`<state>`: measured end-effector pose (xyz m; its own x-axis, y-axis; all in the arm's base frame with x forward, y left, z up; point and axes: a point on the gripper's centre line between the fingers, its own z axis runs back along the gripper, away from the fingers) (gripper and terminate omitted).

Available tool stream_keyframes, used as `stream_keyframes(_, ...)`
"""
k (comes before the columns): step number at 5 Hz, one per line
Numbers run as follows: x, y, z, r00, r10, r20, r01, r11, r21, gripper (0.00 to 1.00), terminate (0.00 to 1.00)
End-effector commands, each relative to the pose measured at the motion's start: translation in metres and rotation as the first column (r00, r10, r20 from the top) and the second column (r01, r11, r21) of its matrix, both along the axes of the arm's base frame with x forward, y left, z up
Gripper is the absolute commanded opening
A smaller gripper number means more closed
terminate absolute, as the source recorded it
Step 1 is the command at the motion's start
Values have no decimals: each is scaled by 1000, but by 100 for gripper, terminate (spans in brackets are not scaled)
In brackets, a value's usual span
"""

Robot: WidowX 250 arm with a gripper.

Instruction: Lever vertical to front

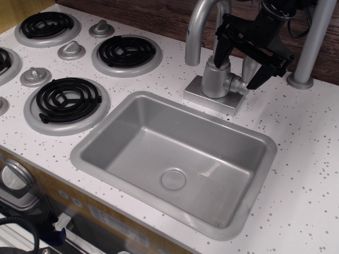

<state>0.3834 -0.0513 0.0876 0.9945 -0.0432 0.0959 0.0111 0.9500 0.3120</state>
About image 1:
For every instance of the back right stove burner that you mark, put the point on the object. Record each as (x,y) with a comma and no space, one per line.
(126,56)

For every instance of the silver oven door handle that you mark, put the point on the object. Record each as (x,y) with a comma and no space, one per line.
(16,179)

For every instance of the silver knob lower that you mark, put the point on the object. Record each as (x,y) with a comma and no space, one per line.
(35,77)

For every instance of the grey plastic sink basin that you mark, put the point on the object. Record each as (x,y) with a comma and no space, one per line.
(201,170)

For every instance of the silver knob left edge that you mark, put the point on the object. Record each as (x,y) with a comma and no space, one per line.
(4,105)

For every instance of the silver faucet lever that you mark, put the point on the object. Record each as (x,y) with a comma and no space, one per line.
(238,84)

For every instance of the back left stove burner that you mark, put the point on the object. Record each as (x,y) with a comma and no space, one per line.
(47,29)

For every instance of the silver knob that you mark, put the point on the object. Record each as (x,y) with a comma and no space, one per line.
(71,51)
(101,29)
(35,77)

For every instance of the grey support pole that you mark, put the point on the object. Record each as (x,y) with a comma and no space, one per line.
(301,79)

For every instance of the front right stove burner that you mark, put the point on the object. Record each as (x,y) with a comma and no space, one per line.
(66,106)

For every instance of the silver knob top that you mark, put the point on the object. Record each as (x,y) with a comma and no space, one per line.
(101,29)

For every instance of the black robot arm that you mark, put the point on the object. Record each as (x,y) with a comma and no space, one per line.
(286,10)

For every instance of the left edge stove burner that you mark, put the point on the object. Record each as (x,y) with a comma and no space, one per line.
(10,65)

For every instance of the silver toy faucet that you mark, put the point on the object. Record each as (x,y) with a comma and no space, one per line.
(208,90)

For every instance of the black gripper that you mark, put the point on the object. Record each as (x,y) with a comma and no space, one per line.
(258,39)

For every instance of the silver knob middle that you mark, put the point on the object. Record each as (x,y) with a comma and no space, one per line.
(71,51)

